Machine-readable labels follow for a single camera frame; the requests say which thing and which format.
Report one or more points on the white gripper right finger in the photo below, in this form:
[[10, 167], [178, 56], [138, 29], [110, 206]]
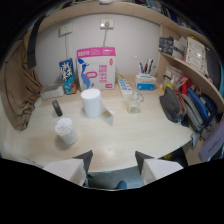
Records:
[[156, 168]]

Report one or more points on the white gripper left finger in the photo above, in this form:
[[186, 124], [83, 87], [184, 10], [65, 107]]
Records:
[[68, 170]]

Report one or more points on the black electric shaver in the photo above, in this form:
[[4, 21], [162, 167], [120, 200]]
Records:
[[57, 108]]

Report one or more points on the cotton swab container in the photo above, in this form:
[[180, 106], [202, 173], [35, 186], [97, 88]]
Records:
[[66, 130]]

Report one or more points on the purple book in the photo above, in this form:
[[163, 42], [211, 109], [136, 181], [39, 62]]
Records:
[[213, 141]]

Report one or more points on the grey orange pouch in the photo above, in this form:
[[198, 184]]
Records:
[[172, 104]]

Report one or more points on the small clear bottle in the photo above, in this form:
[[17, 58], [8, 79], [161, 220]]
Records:
[[134, 103]]

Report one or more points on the white toilet paper roll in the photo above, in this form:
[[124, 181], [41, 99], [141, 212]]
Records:
[[92, 102]]

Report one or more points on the white folded cloth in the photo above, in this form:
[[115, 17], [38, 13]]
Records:
[[52, 91]]

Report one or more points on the white power strip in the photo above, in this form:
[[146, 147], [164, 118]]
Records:
[[125, 87]]

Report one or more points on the blue and white tissue pack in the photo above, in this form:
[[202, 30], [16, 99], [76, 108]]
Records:
[[145, 82]]

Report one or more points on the red packet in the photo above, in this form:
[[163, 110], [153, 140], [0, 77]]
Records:
[[185, 84]]

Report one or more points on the blue drink carton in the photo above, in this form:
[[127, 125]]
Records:
[[68, 76]]

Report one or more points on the pen holder with pens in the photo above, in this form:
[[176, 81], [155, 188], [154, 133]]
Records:
[[146, 67]]

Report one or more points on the pink and white tissue box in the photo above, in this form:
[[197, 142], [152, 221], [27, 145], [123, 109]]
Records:
[[96, 68]]

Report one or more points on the wooden shelf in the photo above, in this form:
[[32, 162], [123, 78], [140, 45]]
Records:
[[181, 53]]

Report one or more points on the white red printed box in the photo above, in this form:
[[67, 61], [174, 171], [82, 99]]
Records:
[[194, 53]]

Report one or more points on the dark printed box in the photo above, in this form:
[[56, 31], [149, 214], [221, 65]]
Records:
[[166, 45]]

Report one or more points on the wall power socket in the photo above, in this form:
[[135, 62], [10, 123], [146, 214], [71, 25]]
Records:
[[106, 23]]

